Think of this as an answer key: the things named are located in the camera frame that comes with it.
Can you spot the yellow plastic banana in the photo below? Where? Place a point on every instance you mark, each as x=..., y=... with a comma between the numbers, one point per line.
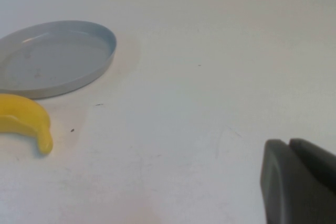
x=31, y=113

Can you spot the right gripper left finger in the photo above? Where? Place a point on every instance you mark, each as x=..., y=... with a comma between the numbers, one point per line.
x=288, y=187

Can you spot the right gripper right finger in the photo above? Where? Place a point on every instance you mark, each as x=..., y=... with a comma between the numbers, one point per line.
x=317, y=161

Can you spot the grey-blue round plate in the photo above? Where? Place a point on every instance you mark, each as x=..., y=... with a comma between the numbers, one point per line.
x=52, y=56

